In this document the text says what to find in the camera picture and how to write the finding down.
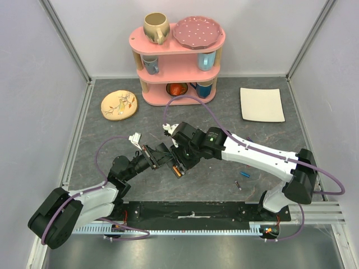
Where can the pink dotted plate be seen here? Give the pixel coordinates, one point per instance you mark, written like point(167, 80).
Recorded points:
point(197, 32)

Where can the blue battery near right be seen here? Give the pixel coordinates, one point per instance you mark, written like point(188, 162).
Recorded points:
point(245, 174)

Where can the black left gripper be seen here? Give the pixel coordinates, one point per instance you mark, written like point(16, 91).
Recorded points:
point(147, 153)

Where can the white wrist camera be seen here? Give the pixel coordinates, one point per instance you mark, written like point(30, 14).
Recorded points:
point(169, 130)
point(135, 140)

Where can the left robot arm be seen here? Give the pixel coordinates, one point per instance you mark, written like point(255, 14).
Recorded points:
point(62, 211)

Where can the beige bird pattern plate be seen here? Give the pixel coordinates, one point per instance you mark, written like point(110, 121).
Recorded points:
point(119, 105)

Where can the dark battery near base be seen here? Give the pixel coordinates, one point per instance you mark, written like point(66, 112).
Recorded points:
point(238, 185)

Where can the slotted cable duct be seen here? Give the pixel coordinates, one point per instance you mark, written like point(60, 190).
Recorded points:
point(105, 228)

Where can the light blue mug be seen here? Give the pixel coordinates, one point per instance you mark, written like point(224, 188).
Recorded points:
point(205, 61)

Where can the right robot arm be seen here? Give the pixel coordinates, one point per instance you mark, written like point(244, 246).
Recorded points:
point(295, 171)

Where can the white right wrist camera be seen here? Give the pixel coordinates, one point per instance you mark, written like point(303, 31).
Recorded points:
point(169, 130)

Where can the dark blue mug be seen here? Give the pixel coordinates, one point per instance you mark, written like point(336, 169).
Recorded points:
point(203, 89)

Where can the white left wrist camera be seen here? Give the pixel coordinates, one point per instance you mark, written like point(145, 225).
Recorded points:
point(135, 140)

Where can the orange red cup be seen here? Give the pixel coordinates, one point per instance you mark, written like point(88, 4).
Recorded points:
point(177, 89)

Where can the beige ceramic mug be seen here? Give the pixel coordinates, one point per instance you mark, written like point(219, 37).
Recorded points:
point(156, 27)

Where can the black remote control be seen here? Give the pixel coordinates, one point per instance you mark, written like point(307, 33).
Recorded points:
point(170, 159)

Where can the pink three-tier shelf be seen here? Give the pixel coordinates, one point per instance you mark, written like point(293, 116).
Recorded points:
point(176, 64)

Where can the grey blue mug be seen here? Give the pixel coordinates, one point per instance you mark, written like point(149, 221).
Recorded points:
point(151, 64)

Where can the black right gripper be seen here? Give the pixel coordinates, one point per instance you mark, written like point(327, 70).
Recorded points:
point(179, 160)

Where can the white square plate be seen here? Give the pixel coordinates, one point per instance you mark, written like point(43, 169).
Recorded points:
point(261, 105)

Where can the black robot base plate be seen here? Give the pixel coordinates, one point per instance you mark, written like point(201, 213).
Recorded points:
point(155, 215)

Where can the orange AAA battery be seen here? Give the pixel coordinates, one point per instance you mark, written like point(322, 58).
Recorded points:
point(179, 174)

